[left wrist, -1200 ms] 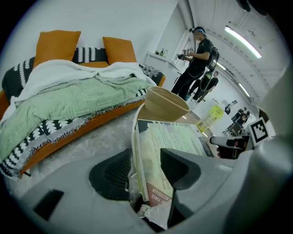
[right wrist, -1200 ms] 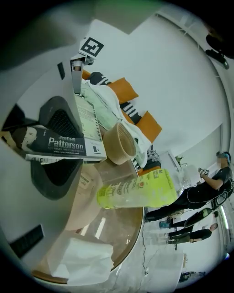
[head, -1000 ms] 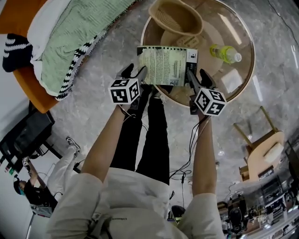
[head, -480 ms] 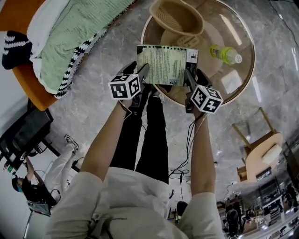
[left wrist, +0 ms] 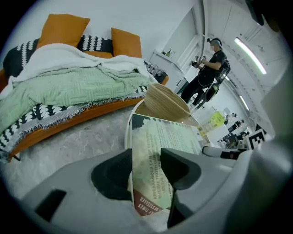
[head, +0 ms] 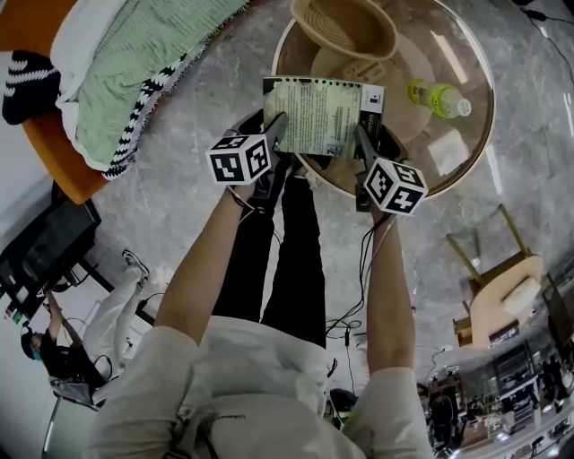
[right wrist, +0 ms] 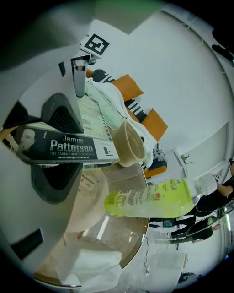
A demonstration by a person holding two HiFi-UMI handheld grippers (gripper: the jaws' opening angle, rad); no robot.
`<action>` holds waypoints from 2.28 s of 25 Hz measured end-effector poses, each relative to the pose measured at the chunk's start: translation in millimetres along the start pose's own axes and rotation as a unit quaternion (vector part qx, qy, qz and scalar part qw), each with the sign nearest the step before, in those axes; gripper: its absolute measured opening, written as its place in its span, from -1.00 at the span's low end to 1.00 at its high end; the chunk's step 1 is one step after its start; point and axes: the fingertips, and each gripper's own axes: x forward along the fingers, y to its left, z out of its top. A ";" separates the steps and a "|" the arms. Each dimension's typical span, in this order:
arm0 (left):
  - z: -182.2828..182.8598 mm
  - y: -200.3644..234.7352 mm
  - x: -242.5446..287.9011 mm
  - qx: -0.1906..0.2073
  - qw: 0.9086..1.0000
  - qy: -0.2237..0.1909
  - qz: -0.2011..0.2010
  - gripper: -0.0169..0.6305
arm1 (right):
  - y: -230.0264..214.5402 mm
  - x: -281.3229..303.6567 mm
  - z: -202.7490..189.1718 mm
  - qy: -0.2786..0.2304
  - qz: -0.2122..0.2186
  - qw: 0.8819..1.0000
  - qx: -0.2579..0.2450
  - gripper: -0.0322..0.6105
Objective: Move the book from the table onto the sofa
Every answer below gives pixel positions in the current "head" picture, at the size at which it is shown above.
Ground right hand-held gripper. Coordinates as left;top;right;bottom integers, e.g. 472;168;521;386
353;124;430;217

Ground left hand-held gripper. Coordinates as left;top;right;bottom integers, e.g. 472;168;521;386
204;109;291;186

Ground green printed magazine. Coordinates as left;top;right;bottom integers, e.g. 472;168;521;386
262;75;387;159

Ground orange sofa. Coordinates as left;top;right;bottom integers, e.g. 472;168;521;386
0;0;252;205

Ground person's right forearm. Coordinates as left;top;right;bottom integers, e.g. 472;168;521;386
365;210;416;374

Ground person's left forearm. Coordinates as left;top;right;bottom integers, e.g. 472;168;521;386
152;183;257;346

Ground round glass coffee table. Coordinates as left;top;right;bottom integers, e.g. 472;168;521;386
271;0;497;201

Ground small white box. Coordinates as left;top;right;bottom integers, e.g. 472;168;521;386
428;129;470;177

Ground yellow-green drink bottle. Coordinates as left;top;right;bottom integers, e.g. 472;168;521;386
406;78;473;120

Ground tan woven basket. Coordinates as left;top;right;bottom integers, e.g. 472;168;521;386
289;0;399;62

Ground person's black trousers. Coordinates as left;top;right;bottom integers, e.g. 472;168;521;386
210;168;327;349

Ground green knitted blanket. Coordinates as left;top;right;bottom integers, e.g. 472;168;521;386
74;0;250;171

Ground wooden stool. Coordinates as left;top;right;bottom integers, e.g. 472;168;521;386
446;204;544;350

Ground white fleece blanket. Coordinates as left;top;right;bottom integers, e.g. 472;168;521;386
48;0;131;171

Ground white foam block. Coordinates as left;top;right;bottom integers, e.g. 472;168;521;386
501;273;539;316

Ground blue box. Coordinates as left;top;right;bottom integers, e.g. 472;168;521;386
487;325;521;349

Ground person's grey sweatshirt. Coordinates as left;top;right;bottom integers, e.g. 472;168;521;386
87;313;434;459

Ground black glass-door cabinet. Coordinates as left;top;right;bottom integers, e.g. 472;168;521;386
0;196;102;322

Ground black metal rack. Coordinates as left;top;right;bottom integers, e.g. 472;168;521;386
421;268;574;454

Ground grey chair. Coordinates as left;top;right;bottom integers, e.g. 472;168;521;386
42;376;111;454

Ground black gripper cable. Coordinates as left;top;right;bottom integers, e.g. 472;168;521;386
325;213;398;349

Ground black cable with adapter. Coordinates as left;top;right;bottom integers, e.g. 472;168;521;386
515;0;574;91

